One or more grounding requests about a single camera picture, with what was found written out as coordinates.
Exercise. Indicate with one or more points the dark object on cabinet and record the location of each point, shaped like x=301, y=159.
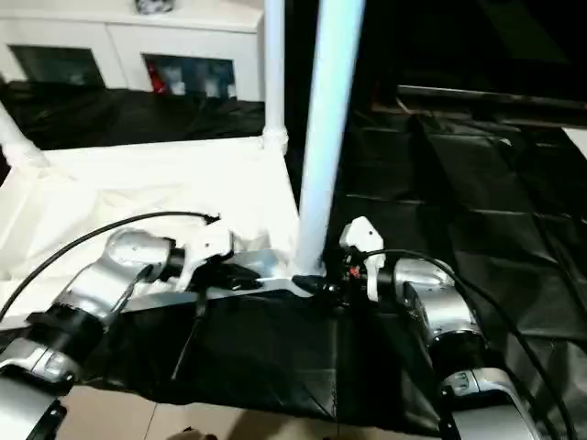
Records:
x=153, y=5

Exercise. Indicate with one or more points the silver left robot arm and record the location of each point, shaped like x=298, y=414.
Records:
x=101, y=284

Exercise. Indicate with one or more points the large black screen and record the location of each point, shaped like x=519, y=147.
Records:
x=477, y=46

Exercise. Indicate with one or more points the flat white board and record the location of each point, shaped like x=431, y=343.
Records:
x=578, y=147

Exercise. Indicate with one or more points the white plastic table top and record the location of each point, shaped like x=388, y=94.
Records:
x=138, y=192

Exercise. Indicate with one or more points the black plastic mat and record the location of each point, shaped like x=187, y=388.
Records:
x=477, y=229

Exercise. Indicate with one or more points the white cabinet with glass doors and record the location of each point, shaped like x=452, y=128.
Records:
x=92, y=41

